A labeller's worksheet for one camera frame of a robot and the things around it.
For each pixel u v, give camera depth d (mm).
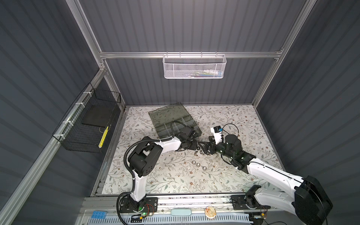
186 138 756
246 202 681
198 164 880
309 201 402
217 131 692
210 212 707
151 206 725
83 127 720
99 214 703
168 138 616
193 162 888
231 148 627
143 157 512
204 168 865
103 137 683
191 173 846
